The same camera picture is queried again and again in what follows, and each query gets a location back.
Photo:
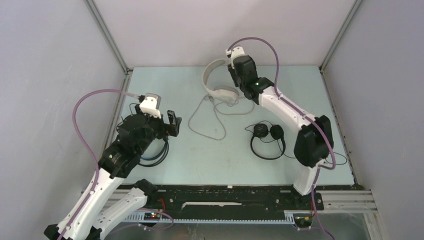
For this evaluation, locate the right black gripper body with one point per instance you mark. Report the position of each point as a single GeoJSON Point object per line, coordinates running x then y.
{"type": "Point", "coordinates": [236, 80]}

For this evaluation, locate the right aluminium frame post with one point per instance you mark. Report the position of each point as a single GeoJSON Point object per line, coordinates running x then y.
{"type": "Point", "coordinates": [324, 70]}

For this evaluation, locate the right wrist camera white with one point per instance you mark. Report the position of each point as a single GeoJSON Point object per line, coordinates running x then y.
{"type": "Point", "coordinates": [234, 53]}

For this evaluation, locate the black on-ear headphones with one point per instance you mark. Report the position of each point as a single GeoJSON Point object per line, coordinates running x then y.
{"type": "Point", "coordinates": [267, 133]}

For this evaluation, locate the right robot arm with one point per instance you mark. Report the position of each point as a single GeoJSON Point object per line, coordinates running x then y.
{"type": "Point", "coordinates": [314, 141]}

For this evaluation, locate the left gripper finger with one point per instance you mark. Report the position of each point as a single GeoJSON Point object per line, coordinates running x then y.
{"type": "Point", "coordinates": [178, 121]}
{"type": "Point", "coordinates": [171, 126]}

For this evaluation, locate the white over-ear headphones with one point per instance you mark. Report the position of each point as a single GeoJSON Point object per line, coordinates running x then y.
{"type": "Point", "coordinates": [221, 92]}

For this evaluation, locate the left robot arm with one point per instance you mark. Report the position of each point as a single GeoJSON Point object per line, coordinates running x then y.
{"type": "Point", "coordinates": [87, 220]}

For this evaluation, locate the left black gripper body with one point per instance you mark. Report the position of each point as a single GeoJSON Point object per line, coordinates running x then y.
{"type": "Point", "coordinates": [160, 127]}

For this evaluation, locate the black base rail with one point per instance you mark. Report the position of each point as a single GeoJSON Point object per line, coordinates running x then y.
{"type": "Point", "coordinates": [232, 203]}

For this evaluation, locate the black headphones with blue cable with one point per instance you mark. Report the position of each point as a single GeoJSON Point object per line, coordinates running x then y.
{"type": "Point", "coordinates": [156, 159]}

